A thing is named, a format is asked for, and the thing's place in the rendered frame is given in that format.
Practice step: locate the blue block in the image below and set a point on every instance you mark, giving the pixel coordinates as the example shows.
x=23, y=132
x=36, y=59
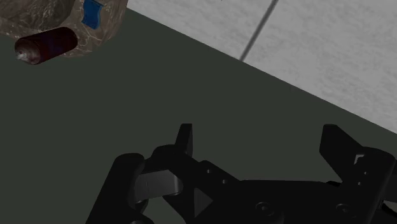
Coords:
x=92, y=14

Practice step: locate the dark red cylinder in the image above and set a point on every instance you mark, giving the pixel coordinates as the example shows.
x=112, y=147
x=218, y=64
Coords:
x=46, y=45

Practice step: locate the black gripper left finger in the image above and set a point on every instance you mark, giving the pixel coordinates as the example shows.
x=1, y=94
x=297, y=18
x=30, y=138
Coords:
x=161, y=161

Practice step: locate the brown marbled bowl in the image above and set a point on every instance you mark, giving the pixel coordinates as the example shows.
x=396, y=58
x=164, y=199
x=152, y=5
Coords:
x=93, y=34

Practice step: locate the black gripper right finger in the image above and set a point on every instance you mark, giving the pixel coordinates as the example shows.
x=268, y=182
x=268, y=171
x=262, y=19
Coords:
x=356, y=161

